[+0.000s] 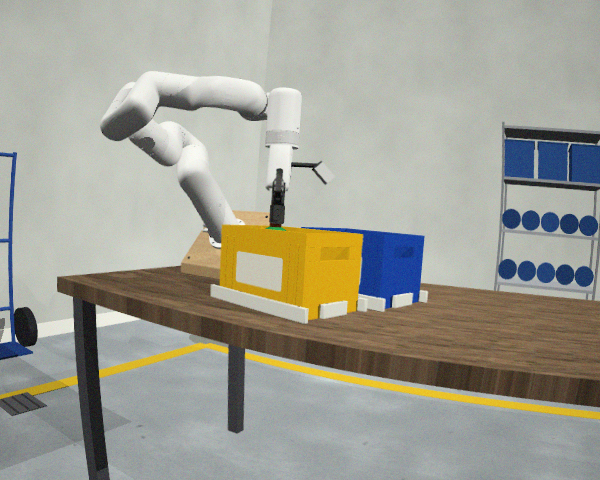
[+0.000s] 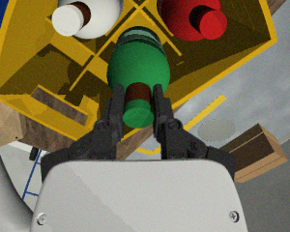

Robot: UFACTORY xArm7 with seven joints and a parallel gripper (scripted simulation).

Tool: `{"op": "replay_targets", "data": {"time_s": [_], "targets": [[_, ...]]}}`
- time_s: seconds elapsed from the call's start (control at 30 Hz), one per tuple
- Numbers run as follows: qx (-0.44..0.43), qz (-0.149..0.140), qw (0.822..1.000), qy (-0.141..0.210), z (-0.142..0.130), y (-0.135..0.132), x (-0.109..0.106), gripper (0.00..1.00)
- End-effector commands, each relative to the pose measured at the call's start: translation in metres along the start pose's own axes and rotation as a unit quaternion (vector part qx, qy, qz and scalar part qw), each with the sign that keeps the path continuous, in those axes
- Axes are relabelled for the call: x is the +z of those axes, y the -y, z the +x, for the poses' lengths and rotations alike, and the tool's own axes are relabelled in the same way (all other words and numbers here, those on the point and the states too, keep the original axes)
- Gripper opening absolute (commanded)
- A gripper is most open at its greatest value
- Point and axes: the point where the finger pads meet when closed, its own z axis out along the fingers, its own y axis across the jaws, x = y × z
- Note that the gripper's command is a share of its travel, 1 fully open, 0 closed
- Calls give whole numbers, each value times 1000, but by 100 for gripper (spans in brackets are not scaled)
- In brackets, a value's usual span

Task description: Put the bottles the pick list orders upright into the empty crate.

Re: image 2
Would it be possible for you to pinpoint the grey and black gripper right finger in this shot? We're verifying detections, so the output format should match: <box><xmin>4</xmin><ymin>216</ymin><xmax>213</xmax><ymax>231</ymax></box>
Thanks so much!
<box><xmin>152</xmin><ymin>84</ymin><xmax>236</xmax><ymax>183</ymax></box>

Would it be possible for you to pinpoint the yellow plastic crate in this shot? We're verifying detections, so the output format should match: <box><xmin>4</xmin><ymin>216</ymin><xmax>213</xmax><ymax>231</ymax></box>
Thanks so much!
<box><xmin>0</xmin><ymin>0</ymin><xmax>277</xmax><ymax>141</ymax></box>

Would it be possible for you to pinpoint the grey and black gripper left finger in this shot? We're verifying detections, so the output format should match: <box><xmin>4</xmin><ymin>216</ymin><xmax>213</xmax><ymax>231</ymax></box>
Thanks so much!
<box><xmin>41</xmin><ymin>84</ymin><xmax>125</xmax><ymax>183</ymax></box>

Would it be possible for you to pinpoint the red bottle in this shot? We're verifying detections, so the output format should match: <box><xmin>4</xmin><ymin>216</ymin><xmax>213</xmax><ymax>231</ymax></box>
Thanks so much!
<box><xmin>157</xmin><ymin>0</ymin><xmax>227</xmax><ymax>42</ymax></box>

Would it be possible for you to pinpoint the green bottle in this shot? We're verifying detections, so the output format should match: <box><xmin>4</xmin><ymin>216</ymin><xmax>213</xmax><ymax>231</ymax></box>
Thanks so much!
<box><xmin>106</xmin><ymin>26</ymin><xmax>170</xmax><ymax>129</ymax></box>

